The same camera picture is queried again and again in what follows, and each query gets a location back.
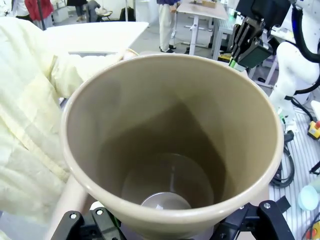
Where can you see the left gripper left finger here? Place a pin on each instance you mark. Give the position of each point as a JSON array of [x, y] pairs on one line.
[[75, 227]]

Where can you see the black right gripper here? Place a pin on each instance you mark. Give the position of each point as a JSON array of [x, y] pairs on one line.
[[270, 11]]

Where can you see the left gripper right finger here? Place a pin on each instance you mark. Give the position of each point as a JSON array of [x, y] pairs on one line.
[[265, 225]]

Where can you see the tall beige plastic cup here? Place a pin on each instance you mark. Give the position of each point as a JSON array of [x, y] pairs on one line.
[[162, 112]]

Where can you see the person left forearm yellow sleeve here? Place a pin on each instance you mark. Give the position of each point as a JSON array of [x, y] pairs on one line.
[[87, 72]]

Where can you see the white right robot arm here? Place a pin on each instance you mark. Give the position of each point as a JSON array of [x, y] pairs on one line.
[[290, 65]]

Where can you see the person left hand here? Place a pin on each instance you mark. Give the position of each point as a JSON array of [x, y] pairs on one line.
[[130, 54]]

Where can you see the pale green round container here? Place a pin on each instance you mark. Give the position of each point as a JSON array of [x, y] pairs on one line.
[[308, 198]]

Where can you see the grey desk in background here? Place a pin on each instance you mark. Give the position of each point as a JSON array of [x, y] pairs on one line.
[[200, 10]]

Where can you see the mannequin in khaki trousers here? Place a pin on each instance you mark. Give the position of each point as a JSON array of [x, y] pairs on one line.
[[166, 25]]

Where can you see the yellow emergency stop box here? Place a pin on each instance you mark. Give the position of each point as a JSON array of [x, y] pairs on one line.
[[314, 128]]

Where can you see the person in yellow gown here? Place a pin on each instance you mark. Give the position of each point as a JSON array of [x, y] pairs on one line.
[[25, 112]]

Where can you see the white work table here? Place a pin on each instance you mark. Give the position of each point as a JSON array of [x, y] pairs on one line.
[[100, 35]]

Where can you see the black stand pole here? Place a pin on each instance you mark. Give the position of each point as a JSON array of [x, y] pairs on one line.
[[42, 17]]

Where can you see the person in red jacket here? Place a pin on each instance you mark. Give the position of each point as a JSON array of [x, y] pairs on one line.
[[40, 10]]

